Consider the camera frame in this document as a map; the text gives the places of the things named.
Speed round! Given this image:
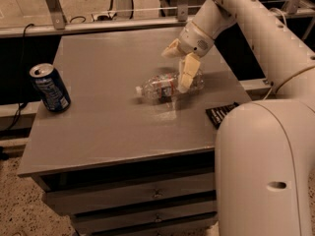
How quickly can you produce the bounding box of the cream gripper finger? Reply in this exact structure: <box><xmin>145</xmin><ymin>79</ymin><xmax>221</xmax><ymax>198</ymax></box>
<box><xmin>161</xmin><ymin>38</ymin><xmax>185</xmax><ymax>58</ymax></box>
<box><xmin>178</xmin><ymin>53</ymin><xmax>201</xmax><ymax>93</ymax></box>

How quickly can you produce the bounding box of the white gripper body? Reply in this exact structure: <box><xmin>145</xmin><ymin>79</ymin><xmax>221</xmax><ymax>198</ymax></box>
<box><xmin>178</xmin><ymin>21</ymin><xmax>214</xmax><ymax>57</ymax></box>

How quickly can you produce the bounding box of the clear plastic water bottle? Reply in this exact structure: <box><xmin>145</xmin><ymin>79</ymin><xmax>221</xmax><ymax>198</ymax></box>
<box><xmin>135</xmin><ymin>72</ymin><xmax>205</xmax><ymax>101</ymax></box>

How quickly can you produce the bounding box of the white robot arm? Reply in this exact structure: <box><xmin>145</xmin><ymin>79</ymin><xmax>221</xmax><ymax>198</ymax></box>
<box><xmin>162</xmin><ymin>0</ymin><xmax>315</xmax><ymax>236</ymax></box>

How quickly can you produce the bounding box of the white power strip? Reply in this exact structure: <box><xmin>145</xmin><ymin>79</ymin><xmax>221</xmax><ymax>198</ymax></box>
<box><xmin>92</xmin><ymin>12</ymin><xmax>116</xmax><ymax>22</ymax></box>

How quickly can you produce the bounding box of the grey drawer cabinet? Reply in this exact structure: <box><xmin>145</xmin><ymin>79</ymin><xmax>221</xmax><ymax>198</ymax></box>
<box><xmin>18</xmin><ymin>28</ymin><xmax>248</xmax><ymax>236</ymax></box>

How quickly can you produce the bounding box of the blue soda can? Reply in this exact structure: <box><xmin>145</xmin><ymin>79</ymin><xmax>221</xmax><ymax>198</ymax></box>
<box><xmin>29</xmin><ymin>63</ymin><xmax>71</xmax><ymax>112</ymax></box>

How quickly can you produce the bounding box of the white cable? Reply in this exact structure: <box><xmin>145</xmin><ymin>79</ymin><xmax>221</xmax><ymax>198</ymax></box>
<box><xmin>264</xmin><ymin>7</ymin><xmax>315</xmax><ymax>100</ymax></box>

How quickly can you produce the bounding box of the metal railing frame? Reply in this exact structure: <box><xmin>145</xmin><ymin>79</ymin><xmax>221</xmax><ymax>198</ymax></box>
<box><xmin>0</xmin><ymin>0</ymin><xmax>315</xmax><ymax>39</ymax></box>

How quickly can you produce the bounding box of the black cable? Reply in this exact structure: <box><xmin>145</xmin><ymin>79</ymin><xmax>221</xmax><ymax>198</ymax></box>
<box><xmin>0</xmin><ymin>23</ymin><xmax>35</xmax><ymax>133</ymax></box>

